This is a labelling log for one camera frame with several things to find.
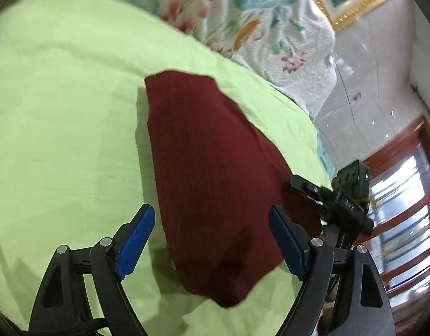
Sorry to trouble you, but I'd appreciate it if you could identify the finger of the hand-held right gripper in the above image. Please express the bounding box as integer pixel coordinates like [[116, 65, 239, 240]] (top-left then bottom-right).
[[289, 174, 336, 204]]

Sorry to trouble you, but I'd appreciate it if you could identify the maroon knit hooded sweater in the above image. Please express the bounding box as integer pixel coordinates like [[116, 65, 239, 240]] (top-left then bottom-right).
[[144, 71, 323, 309]]

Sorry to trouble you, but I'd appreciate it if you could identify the white floral quilt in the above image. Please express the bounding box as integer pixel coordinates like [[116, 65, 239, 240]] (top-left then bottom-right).
[[120, 0, 338, 120]]

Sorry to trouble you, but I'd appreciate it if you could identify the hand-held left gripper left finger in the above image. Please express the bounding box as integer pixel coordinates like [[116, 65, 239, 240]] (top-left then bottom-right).
[[28, 203, 156, 336]]

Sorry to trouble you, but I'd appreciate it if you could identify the light blue floral sheet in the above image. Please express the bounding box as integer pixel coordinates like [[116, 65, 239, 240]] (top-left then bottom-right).
[[315, 131, 333, 180]]

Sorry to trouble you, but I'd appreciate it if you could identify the light green bed sheet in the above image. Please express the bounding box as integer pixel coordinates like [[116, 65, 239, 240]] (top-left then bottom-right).
[[0, 0, 333, 336]]

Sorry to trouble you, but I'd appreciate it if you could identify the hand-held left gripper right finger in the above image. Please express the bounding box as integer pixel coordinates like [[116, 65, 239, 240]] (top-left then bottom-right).
[[268, 205, 396, 336]]

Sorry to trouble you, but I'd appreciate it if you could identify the wooden window frame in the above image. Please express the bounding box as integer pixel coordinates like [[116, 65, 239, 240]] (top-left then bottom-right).
[[355, 115, 430, 326]]

